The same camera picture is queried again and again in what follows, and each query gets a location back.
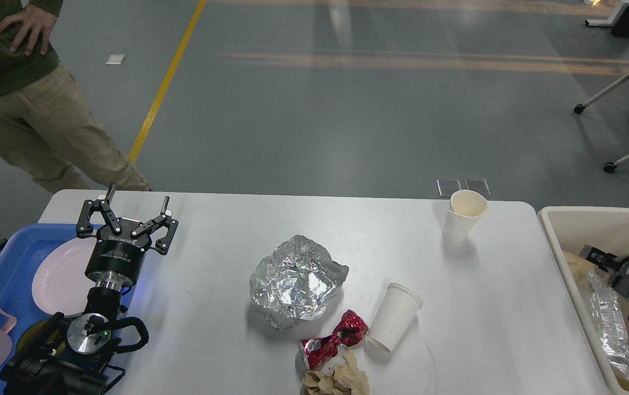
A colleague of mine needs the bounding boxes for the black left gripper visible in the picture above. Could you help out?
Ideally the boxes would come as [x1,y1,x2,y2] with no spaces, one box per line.
[76,183,179,289]

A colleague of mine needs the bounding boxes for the brown paper bag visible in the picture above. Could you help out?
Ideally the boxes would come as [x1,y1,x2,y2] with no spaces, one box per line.
[563,251,629,390]

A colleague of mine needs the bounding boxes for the aluminium foil tray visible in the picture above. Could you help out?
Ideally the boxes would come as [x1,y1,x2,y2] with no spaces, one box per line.
[586,272,629,381]

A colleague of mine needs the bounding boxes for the pink plate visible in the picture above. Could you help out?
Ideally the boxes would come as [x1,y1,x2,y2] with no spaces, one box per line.
[32,238,97,317]

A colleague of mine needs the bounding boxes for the dark teal mug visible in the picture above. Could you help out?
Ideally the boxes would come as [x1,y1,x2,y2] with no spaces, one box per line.
[14,319,66,358]

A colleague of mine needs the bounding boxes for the white paper cup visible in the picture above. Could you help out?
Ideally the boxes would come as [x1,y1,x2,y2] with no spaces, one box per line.
[366,283,423,353]
[442,190,488,242]

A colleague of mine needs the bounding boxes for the aluminium foil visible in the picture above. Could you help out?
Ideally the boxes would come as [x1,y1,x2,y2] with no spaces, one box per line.
[249,235,350,330]

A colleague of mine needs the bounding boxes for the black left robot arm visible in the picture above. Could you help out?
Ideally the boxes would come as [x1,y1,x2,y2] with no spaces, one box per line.
[0,183,179,394]

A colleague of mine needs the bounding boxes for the beige plastic bin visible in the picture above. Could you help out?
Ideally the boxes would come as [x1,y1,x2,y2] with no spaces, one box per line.
[539,206,629,394]

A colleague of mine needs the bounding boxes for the blue plastic tray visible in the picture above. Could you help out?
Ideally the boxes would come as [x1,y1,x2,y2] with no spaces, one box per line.
[0,223,78,394]

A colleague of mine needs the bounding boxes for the person in khaki trousers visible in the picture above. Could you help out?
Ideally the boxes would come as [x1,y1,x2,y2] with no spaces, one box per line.
[0,1,150,193]

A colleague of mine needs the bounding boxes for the floor outlet plates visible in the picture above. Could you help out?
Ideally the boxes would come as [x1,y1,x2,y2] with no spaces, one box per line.
[435,178,492,198]

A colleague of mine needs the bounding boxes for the crushed red can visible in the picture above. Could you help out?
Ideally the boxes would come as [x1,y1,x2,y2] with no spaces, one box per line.
[298,309,369,370]

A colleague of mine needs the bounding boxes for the crumpled brown paper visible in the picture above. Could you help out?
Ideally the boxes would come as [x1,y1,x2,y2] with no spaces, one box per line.
[302,351,370,394]

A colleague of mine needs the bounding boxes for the white desk leg far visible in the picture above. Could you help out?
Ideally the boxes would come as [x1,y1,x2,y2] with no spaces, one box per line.
[584,1,629,38]

